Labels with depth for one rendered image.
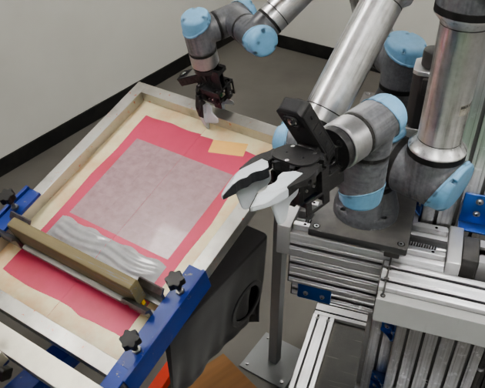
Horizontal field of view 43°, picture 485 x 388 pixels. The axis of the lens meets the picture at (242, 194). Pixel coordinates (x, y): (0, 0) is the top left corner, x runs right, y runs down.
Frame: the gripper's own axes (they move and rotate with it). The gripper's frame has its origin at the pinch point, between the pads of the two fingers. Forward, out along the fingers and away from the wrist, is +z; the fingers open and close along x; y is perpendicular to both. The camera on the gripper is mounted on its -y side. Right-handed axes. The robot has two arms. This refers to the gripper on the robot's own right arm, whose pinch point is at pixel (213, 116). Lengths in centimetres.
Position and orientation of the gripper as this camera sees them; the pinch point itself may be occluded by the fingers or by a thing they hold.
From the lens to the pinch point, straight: 179.8
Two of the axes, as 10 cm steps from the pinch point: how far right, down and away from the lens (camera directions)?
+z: 1.5, 6.4, 7.6
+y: 8.3, 3.3, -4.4
